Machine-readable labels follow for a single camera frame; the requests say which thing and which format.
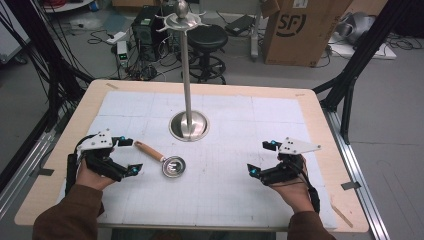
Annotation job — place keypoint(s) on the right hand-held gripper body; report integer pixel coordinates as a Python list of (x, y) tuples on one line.
[(283, 173)]

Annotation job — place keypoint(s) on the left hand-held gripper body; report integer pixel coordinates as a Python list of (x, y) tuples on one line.
[(100, 163)]

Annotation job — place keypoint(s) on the metal rack stand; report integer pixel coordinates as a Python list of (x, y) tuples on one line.
[(188, 128)]

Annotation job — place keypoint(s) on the person's left hand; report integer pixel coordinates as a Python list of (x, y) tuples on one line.
[(91, 180)]

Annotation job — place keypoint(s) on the person's right hand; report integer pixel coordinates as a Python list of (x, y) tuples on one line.
[(298, 195)]

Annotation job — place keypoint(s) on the white grid mat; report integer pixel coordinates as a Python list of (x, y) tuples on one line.
[(213, 200)]

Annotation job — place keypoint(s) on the black tape piece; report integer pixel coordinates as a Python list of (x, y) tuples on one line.
[(45, 172)]

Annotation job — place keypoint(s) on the grey tape piece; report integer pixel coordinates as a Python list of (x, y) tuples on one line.
[(351, 185)]

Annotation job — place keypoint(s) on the thin wooden stick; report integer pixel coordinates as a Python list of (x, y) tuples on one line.
[(341, 215)]

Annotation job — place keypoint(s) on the white device with green light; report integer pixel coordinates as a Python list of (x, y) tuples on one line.
[(122, 53)]

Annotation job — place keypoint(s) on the white power strip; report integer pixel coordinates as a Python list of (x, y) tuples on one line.
[(116, 37)]

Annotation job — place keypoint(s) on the white stand pole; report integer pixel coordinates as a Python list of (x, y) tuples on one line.
[(256, 36)]

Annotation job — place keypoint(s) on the black computer tower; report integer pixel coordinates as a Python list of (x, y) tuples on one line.
[(146, 33)]

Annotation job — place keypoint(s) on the brown cardboard box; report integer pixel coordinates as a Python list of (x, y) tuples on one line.
[(300, 36)]

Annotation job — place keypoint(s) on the black flat box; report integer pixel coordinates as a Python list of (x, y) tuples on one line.
[(240, 25)]

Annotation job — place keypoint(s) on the black round stool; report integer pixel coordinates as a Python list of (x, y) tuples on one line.
[(208, 36)]

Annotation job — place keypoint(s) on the white flat board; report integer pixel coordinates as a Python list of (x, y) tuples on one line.
[(383, 53)]

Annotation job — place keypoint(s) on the silver round appliance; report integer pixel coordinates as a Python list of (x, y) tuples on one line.
[(355, 26)]

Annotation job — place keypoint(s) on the aluminium rail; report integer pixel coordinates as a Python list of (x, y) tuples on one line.
[(356, 186), (23, 170)]

